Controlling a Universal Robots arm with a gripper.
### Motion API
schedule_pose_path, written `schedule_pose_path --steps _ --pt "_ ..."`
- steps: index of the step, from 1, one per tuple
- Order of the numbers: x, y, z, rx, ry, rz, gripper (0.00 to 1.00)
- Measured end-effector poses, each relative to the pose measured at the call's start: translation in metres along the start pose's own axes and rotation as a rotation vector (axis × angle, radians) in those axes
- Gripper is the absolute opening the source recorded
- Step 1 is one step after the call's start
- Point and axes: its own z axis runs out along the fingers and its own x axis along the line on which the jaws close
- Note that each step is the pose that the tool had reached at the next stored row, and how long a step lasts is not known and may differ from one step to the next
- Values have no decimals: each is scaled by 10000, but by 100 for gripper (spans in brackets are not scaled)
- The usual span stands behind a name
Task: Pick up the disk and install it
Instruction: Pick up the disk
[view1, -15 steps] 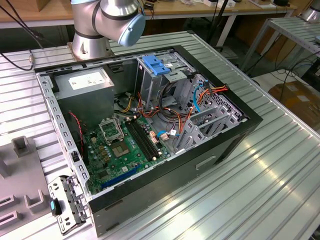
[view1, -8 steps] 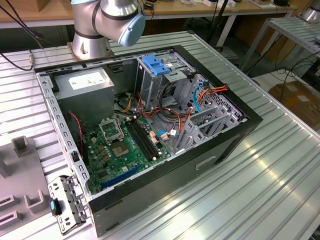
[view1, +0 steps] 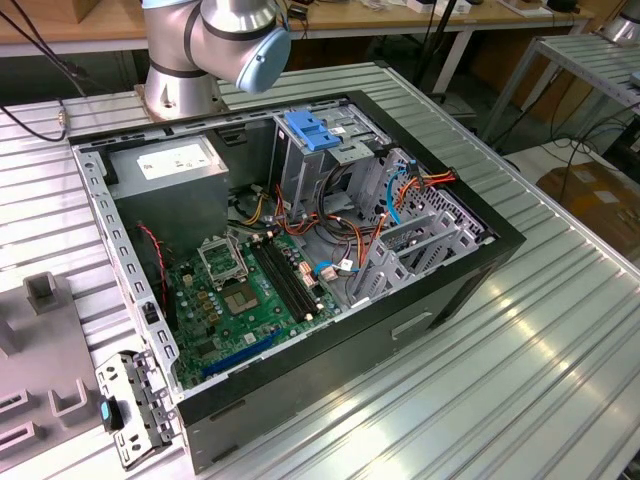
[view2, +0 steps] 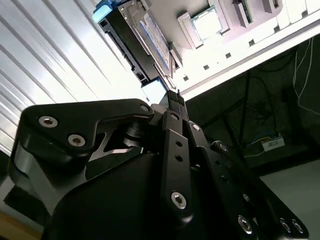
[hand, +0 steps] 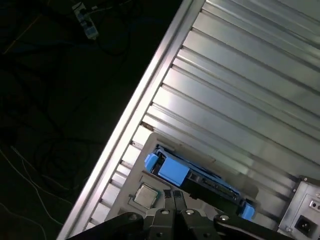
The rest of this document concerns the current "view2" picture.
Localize hard disk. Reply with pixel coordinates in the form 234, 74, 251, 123
91, 0, 181, 111

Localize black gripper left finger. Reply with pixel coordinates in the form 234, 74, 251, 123
14, 91, 196, 225

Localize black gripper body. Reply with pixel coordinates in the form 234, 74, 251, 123
8, 117, 241, 240

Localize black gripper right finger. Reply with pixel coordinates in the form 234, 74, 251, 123
177, 96, 310, 240

